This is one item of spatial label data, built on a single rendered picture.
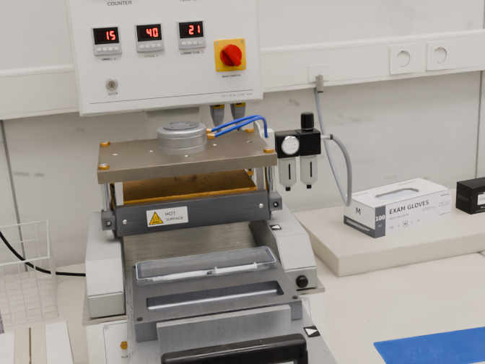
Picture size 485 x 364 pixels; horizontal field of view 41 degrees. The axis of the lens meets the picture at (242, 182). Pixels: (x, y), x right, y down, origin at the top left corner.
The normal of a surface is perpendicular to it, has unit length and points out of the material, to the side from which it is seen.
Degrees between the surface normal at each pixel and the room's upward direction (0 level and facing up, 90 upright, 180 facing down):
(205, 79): 90
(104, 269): 41
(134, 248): 0
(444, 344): 0
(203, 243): 0
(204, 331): 90
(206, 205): 90
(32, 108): 90
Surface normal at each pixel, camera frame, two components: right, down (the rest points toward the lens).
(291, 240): 0.07, -0.54
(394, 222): 0.45, 0.24
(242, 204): 0.18, 0.28
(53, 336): -0.07, -0.95
